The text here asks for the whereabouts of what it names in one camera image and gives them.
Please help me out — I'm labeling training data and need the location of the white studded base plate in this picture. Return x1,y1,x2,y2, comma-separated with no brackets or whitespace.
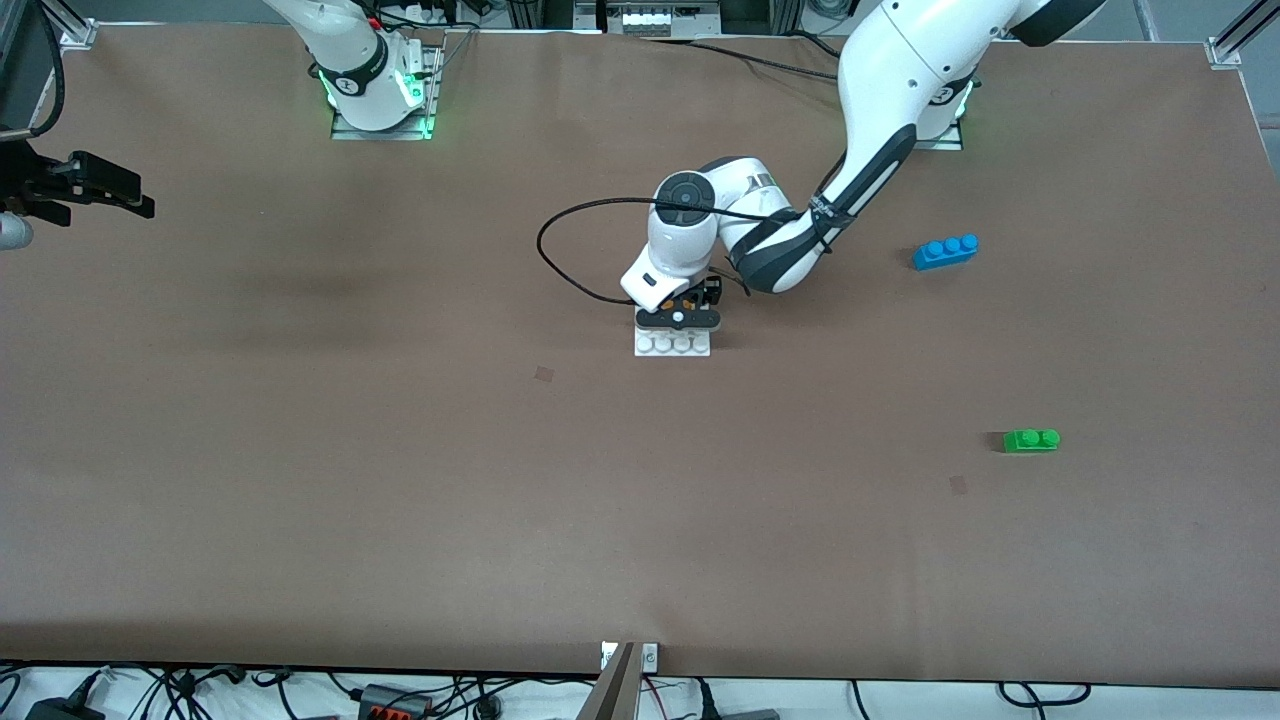
633,322,713,358

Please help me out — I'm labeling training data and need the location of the blue three-stud block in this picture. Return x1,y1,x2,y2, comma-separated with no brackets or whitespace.
912,235,980,272

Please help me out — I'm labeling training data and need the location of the black box with red connector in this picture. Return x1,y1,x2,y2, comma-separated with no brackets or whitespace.
357,684,433,720

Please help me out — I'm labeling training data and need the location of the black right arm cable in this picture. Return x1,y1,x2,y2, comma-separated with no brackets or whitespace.
28,0,68,138

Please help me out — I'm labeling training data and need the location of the black cable on table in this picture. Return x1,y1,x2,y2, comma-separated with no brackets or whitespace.
640,32,843,81

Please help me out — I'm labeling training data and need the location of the metal post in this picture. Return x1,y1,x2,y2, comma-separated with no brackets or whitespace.
577,642,642,720

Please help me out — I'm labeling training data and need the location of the black looped cable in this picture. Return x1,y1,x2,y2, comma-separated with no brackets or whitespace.
998,681,1093,708

